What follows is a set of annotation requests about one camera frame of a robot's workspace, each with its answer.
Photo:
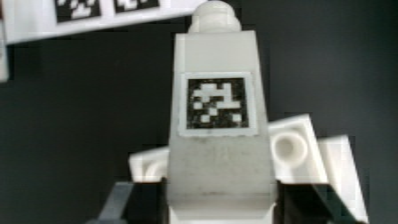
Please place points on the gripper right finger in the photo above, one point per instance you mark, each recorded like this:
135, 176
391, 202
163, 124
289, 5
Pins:
309, 205

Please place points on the white square tabletop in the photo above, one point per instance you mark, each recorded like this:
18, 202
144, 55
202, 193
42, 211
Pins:
309, 161

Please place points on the white table leg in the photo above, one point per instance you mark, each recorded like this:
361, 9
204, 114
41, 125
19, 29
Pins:
3, 69
220, 182

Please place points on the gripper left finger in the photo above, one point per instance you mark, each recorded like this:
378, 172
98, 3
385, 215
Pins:
133, 205

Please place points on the white marker sheet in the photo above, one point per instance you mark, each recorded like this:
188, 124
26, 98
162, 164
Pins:
46, 18

